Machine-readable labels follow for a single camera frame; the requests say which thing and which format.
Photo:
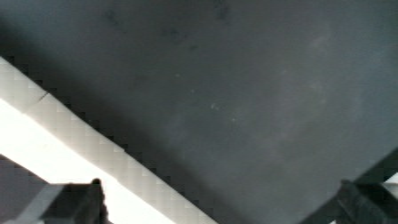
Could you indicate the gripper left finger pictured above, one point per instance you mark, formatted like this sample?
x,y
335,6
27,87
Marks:
x,y
66,204

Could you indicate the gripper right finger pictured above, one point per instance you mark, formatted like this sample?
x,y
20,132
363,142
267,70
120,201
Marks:
x,y
365,205

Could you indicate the white border rail frame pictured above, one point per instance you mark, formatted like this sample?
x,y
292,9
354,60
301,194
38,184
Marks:
x,y
61,149

